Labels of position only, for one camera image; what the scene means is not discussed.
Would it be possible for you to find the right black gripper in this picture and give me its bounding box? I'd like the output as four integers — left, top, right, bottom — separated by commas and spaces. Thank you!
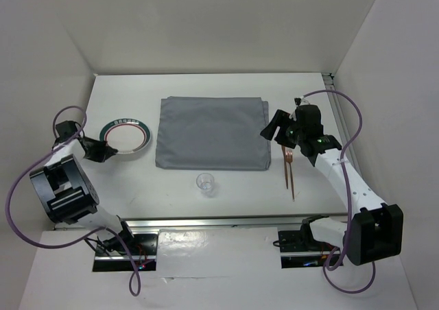
260, 109, 305, 150

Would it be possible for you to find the green rimmed white plate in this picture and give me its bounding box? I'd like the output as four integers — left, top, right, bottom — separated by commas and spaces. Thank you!
99, 118, 152, 155

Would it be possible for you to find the copper knife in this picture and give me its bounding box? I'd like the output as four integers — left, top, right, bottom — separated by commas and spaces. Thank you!
281, 145, 289, 189

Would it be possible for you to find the copper fork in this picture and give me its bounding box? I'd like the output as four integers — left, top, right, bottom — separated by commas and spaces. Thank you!
285, 148, 295, 200

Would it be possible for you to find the grey cloth placemat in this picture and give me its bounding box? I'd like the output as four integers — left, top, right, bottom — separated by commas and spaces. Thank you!
155, 97, 271, 171

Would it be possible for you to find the clear plastic cup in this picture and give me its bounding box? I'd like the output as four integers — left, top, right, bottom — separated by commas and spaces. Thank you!
195, 173, 216, 198

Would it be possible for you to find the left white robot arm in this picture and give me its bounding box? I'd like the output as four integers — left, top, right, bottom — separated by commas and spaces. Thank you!
29, 121, 135, 255

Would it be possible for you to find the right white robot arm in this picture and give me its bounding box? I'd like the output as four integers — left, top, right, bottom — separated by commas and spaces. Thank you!
260, 104, 403, 265

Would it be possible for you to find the aluminium side rail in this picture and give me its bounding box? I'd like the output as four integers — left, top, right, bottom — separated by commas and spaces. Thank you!
322, 73, 361, 177

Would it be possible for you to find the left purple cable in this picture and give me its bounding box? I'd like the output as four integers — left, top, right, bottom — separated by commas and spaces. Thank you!
6, 106, 152, 296

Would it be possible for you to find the purple cable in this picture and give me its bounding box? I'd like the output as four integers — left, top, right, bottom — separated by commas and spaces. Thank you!
6, 106, 152, 296
300, 89, 376, 294

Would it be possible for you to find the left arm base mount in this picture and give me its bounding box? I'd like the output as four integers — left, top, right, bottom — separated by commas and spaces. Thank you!
86, 229, 158, 272

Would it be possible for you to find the aluminium front rail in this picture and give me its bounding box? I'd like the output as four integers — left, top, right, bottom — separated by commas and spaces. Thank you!
126, 215, 305, 230

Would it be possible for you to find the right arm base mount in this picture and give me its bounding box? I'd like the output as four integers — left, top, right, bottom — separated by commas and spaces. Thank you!
272, 230, 334, 269

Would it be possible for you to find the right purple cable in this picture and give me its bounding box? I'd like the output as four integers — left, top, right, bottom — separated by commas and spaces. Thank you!
300, 89, 376, 294

